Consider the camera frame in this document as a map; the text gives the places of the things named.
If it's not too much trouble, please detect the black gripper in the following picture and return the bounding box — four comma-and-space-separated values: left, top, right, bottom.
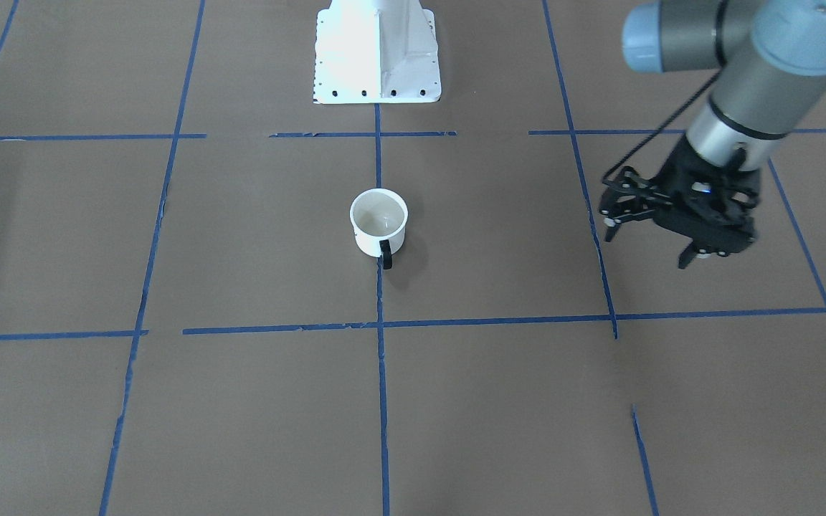
599, 137, 761, 269

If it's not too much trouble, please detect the white smiley mug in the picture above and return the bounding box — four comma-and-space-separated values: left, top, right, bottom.
348, 188, 409, 270

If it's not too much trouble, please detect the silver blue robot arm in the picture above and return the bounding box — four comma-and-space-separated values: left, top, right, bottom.
597, 1, 826, 269

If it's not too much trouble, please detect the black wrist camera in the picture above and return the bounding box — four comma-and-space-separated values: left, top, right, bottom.
655, 206, 755, 254

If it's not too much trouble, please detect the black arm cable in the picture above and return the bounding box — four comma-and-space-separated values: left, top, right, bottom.
602, 72, 718, 184

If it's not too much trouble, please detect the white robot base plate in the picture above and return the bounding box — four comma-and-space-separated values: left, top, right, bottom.
312, 1, 442, 105

